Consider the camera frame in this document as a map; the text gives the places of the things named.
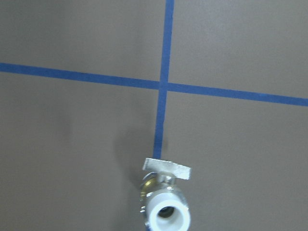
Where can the brass PPR valve white ends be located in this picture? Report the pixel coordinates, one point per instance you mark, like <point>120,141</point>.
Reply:
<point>163,203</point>

